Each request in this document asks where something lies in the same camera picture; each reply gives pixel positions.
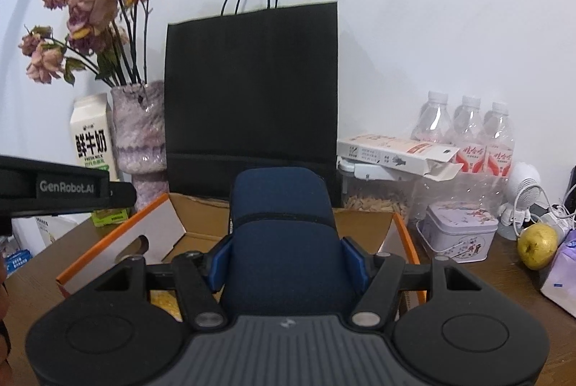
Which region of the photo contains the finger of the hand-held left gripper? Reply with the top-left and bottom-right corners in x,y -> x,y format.
108,181 -> 136,210

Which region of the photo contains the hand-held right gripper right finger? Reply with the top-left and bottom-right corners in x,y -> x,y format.
339,235 -> 482,328

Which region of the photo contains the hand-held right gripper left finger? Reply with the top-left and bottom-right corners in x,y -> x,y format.
92,237 -> 235,330

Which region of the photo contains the red cardboard box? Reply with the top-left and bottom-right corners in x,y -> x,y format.
56,190 -> 428,319

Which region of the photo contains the yellow white plush toy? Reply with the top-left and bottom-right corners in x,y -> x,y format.
148,289 -> 183,321

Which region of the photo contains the navy zip pouch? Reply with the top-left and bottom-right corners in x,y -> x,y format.
220,167 -> 370,317

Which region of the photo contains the person's left hand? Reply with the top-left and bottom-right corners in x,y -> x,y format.
0,264 -> 12,366

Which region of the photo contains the white green milk carton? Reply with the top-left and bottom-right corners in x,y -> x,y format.
69,95 -> 131,228

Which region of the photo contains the purple textured vase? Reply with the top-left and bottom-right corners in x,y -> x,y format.
110,81 -> 169,211

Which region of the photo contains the clear lidded food container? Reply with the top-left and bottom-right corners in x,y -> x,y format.
338,159 -> 417,220

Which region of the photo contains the blue printed bag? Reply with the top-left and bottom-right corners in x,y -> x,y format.
0,249 -> 33,276

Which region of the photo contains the printed tin box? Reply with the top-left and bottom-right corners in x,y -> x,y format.
416,203 -> 499,263

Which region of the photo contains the white flat carton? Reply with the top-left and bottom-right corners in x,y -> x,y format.
337,133 -> 460,181

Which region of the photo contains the clear water bottle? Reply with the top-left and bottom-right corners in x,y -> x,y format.
411,90 -> 453,144
481,101 -> 514,177
450,96 -> 484,173

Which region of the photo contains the black paper bag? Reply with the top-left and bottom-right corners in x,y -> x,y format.
164,0 -> 339,207

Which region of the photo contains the green pear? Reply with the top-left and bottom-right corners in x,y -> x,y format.
517,223 -> 559,271

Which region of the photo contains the dried rose bouquet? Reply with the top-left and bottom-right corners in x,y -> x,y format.
18,0 -> 156,87

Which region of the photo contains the white robot desk fan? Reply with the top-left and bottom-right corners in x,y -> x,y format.
499,161 -> 543,239

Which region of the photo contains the purple tissue pack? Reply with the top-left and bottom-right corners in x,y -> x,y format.
540,228 -> 576,306

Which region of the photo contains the white charger with cables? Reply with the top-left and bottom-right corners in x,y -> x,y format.
533,183 -> 576,236

